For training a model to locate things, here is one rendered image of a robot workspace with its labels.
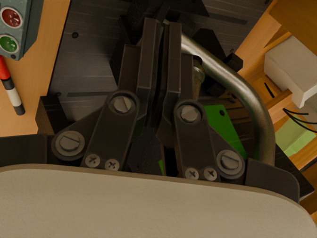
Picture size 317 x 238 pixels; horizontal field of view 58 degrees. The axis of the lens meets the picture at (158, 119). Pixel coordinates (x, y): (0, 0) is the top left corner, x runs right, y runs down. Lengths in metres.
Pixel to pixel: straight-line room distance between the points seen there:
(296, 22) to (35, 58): 0.53
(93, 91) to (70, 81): 0.06
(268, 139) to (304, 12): 0.34
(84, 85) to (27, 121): 0.12
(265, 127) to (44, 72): 0.36
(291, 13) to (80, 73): 0.47
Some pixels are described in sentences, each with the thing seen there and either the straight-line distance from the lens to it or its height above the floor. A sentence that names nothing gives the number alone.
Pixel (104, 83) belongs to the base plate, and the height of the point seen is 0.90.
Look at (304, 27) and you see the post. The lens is 0.70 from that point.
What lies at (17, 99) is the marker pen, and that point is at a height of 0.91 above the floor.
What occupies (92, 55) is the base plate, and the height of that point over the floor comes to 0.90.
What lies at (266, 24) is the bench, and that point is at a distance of 0.78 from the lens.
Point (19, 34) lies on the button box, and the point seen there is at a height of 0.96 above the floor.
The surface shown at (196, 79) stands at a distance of 0.40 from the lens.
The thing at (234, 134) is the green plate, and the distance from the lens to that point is 0.45.
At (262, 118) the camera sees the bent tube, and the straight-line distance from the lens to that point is 0.47.
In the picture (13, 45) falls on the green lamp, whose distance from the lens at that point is 0.39.
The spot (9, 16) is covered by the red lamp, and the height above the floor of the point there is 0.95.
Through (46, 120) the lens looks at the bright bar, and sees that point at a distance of 0.51.
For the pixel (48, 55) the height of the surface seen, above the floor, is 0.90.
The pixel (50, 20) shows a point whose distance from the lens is 0.44.
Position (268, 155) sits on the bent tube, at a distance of 0.43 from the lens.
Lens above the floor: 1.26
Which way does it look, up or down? 28 degrees down
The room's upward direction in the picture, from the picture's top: 148 degrees clockwise
